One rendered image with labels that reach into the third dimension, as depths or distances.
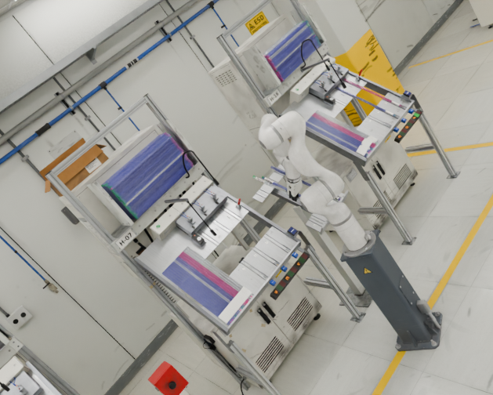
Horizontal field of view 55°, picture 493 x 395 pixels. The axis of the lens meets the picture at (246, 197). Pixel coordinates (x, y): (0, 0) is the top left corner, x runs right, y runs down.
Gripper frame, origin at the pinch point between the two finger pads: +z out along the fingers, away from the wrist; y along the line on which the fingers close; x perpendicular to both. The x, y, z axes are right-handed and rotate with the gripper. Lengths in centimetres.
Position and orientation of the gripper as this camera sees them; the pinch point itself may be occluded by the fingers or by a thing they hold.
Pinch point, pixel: (295, 197)
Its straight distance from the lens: 277.6
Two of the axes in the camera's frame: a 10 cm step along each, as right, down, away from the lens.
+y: 5.5, -6.5, 5.3
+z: 1.3, 6.9, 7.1
